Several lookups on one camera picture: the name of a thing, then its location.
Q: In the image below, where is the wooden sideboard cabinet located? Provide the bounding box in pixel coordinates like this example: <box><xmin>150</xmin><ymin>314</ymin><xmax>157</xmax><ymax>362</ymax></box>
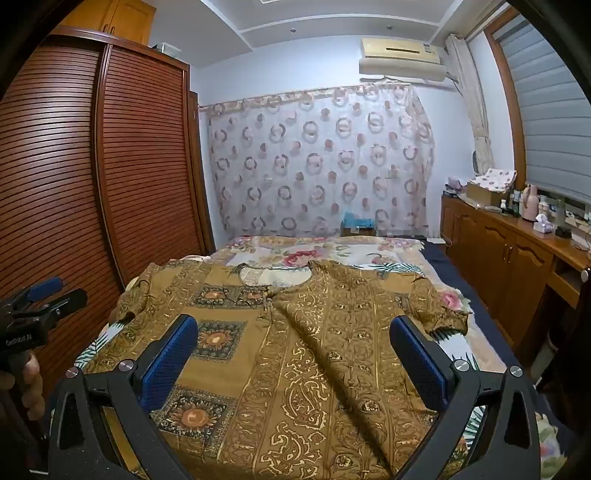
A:
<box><xmin>440</xmin><ymin>193</ymin><xmax>591</xmax><ymax>361</ymax></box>

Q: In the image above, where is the floral blanket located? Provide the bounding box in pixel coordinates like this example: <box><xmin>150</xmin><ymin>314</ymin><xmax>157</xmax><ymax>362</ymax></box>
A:
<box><xmin>74</xmin><ymin>234</ymin><xmax>561</xmax><ymax>480</ymax></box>

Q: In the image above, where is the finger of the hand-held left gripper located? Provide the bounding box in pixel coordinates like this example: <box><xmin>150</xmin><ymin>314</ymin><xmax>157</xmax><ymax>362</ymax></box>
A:
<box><xmin>41</xmin><ymin>288</ymin><xmax>89</xmax><ymax>320</ymax></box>
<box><xmin>24</xmin><ymin>277</ymin><xmax>64</xmax><ymax>304</ymax></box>

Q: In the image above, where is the beige wall air conditioner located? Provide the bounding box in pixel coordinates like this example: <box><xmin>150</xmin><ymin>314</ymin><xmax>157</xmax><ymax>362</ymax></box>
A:
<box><xmin>359</xmin><ymin>38</ymin><xmax>448</xmax><ymax>85</ymax></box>

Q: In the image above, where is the cardboard box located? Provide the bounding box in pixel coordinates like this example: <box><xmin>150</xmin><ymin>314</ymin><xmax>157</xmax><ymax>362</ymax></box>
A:
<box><xmin>465</xmin><ymin>181</ymin><xmax>513</xmax><ymax>207</ymax></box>

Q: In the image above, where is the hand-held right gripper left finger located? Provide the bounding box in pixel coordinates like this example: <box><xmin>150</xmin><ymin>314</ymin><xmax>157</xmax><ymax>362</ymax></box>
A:
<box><xmin>48</xmin><ymin>314</ymin><xmax>199</xmax><ymax>480</ymax></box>

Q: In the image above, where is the white floral cloth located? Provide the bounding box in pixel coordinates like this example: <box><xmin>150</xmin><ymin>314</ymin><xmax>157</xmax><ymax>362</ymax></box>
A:
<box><xmin>475</xmin><ymin>168</ymin><xmax>518</xmax><ymax>193</ymax></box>

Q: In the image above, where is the wooden overhead cabinet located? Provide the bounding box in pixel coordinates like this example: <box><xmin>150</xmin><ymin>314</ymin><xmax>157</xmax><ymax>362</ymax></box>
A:
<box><xmin>60</xmin><ymin>0</ymin><xmax>158</xmax><ymax>47</ymax></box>

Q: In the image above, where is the grey window blind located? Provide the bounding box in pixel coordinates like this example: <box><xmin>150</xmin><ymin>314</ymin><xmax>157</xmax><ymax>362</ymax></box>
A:
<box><xmin>500</xmin><ymin>16</ymin><xmax>591</xmax><ymax>202</ymax></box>

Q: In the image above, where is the person's left hand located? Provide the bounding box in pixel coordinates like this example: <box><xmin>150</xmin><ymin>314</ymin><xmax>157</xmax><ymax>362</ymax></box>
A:
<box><xmin>0</xmin><ymin>353</ymin><xmax>47</xmax><ymax>422</ymax></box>

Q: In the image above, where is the navy bed sheet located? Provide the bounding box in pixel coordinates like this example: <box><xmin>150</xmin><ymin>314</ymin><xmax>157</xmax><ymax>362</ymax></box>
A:
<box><xmin>421</xmin><ymin>241</ymin><xmax>555</xmax><ymax>416</ymax></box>

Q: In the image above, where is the beige tied curtain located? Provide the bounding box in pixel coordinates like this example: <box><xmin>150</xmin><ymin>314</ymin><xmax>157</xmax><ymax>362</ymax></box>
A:
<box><xmin>445</xmin><ymin>33</ymin><xmax>493</xmax><ymax>172</ymax></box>

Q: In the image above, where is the blue cloth bundle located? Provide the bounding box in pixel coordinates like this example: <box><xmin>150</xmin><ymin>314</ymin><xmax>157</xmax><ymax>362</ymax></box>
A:
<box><xmin>342</xmin><ymin>211</ymin><xmax>376</xmax><ymax>237</ymax></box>

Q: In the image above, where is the pink thermos jug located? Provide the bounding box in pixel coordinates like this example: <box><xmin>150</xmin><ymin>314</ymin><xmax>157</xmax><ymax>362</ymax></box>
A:
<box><xmin>521</xmin><ymin>184</ymin><xmax>540</xmax><ymax>218</ymax></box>

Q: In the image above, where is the sheer ring-patterned curtain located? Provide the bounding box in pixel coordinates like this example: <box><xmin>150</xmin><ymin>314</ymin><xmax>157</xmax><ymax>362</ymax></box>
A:
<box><xmin>201</xmin><ymin>83</ymin><xmax>437</xmax><ymax>238</ymax></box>

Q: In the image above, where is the brown louvered wardrobe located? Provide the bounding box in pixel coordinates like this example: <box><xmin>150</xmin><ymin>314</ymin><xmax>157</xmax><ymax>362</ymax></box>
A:
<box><xmin>0</xmin><ymin>34</ymin><xmax>216</xmax><ymax>398</ymax></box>

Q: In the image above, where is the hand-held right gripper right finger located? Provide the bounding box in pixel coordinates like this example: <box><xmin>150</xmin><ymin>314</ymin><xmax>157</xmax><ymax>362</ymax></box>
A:
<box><xmin>389</xmin><ymin>315</ymin><xmax>541</xmax><ymax>480</ymax></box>

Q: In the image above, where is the golden brown patterned shirt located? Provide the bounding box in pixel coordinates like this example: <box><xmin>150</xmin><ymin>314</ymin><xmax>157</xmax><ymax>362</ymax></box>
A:
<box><xmin>83</xmin><ymin>259</ymin><xmax>472</xmax><ymax>480</ymax></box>

